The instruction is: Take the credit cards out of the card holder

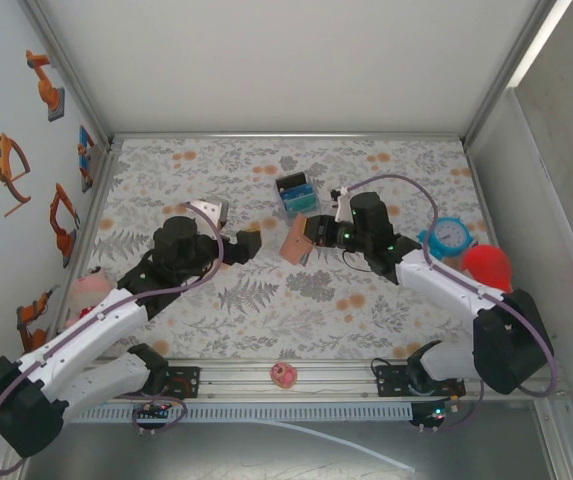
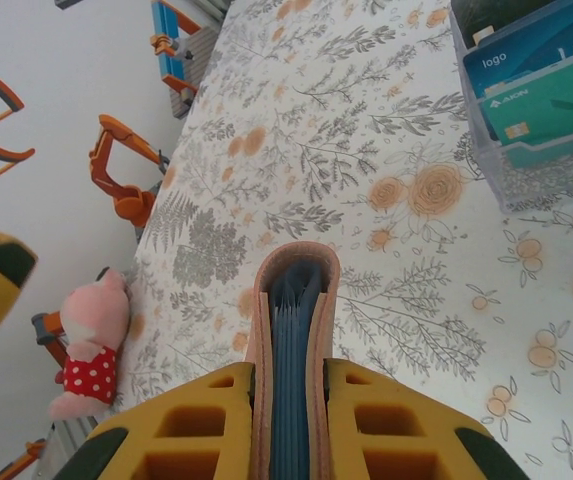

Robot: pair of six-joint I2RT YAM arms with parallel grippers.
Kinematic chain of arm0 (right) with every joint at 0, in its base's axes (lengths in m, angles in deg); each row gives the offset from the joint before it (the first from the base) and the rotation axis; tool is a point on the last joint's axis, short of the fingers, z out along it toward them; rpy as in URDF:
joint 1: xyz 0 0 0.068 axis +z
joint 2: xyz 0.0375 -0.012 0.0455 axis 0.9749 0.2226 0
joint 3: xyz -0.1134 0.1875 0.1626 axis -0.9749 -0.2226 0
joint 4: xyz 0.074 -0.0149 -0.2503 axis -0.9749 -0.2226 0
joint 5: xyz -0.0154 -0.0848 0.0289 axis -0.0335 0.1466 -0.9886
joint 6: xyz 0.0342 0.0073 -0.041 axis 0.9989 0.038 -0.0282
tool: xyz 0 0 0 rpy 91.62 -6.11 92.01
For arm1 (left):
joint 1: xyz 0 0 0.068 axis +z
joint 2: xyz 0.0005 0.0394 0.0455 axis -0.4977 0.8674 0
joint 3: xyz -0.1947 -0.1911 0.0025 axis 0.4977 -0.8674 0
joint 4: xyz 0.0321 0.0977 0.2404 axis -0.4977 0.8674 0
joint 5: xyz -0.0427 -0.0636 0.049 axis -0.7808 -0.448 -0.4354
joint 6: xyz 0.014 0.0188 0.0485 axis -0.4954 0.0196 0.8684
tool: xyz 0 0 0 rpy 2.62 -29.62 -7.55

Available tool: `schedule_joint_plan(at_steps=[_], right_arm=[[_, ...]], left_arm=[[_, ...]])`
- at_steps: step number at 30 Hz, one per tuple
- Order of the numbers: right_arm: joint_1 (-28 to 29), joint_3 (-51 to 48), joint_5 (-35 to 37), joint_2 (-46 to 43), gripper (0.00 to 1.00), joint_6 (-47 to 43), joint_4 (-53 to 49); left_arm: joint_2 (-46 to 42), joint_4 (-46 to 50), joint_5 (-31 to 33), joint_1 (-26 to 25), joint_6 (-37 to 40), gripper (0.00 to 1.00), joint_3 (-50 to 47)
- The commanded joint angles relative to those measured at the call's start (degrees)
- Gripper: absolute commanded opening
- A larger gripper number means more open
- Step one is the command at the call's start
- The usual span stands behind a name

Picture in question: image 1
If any clear acrylic card box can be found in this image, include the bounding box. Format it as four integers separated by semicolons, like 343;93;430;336
274;170;323;227

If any black card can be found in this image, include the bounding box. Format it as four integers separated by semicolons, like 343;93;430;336
275;171;308;194

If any teal VIP card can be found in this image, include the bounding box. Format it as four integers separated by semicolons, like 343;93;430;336
283;194;319;214

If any blue card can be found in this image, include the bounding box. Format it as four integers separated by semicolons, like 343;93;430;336
280;184;316;200

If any floral table mat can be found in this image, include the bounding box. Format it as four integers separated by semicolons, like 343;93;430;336
88;137;525;361

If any blue alarm clock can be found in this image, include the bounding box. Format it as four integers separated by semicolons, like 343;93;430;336
417;215;477;261

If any pink plush doll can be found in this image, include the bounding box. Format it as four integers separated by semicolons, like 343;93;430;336
65;267;117;329

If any red plastic toy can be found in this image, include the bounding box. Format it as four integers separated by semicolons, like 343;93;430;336
460;243;515;294

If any small pink round toy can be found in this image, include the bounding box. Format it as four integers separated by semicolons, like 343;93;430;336
270;362;300;390

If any small electronics board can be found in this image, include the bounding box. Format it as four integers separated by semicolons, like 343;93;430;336
133;402;173;421
409;399;462;432

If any white plastic tube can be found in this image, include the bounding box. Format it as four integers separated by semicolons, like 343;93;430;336
245;418;417;474

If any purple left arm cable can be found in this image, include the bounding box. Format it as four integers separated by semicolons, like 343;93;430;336
0;199;227;476

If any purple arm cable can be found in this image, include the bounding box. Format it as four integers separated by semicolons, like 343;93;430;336
0;199;227;476
338;173;562;434

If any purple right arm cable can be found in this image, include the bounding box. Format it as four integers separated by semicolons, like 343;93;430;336
338;173;562;434

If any blue orange wall sticker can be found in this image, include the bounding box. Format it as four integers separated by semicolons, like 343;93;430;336
76;124;98;194

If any aluminium extrusion frame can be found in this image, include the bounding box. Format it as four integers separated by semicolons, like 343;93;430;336
13;0;573;480

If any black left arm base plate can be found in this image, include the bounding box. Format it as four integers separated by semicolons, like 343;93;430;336
163;366;202;400

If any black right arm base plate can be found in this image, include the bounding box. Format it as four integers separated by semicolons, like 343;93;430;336
375;363;467;399

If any grey slotted cable duct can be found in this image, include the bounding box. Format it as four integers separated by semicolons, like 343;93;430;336
65;403;413;424

